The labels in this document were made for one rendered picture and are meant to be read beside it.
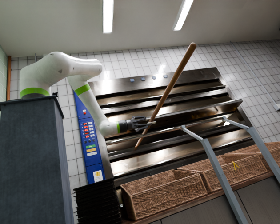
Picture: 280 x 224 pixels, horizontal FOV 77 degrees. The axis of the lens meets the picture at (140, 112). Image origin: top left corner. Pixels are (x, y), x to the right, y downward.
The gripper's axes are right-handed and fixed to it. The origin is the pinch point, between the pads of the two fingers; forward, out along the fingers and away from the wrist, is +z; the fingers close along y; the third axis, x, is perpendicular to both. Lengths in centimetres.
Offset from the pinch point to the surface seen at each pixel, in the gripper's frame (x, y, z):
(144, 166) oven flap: -53, 24, -1
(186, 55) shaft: 69, 1, -1
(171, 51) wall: -56, -130, 94
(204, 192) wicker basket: -7, 60, 24
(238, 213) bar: 3, 76, 35
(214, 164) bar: 3, 44, 35
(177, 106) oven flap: -58, -37, 64
